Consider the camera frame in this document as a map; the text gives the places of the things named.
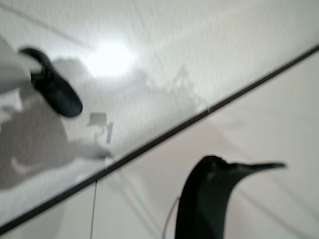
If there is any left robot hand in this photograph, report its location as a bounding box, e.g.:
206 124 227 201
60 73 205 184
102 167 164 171
175 155 287 239

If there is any white cabinet door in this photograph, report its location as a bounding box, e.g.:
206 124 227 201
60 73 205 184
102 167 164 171
91 51 319 239
0 183 97 239

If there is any black left robot foot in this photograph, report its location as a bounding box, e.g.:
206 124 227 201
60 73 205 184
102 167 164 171
19 47 84 118

